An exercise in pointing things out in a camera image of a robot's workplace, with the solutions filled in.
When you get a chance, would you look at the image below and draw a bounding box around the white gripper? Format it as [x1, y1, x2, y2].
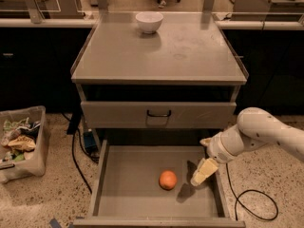
[190, 133, 236, 186]

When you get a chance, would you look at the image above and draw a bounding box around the orange fruit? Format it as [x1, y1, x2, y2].
[159, 170, 178, 190]

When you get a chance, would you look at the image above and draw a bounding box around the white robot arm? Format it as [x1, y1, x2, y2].
[190, 107, 304, 186]

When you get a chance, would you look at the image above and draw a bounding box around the open grey middle drawer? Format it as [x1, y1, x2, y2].
[74, 142, 245, 228]

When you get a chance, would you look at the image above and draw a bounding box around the grey metal drawer cabinet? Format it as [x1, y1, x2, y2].
[71, 12, 247, 143]

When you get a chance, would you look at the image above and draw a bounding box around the closed grey top drawer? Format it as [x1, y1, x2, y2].
[81, 101, 236, 129]

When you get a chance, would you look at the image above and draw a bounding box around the blue power box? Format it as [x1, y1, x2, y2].
[83, 131, 98, 153]

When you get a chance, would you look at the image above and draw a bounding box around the white ceramic bowl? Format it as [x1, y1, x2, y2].
[135, 11, 163, 34]

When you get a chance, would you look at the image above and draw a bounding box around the clear plastic bin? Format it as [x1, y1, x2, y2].
[0, 105, 50, 183]

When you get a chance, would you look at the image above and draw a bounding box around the crumpled packaging in bin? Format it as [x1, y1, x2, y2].
[0, 118, 41, 162]

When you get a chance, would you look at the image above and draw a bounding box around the black floor cable right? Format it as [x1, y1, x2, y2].
[224, 162, 280, 222]

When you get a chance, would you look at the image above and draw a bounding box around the black floor cable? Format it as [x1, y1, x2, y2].
[62, 112, 101, 195]
[224, 162, 280, 222]

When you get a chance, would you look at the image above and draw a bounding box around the black drawer handle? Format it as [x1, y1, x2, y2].
[146, 110, 172, 118]

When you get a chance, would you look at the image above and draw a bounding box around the black floor cable left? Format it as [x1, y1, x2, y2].
[62, 112, 101, 195]

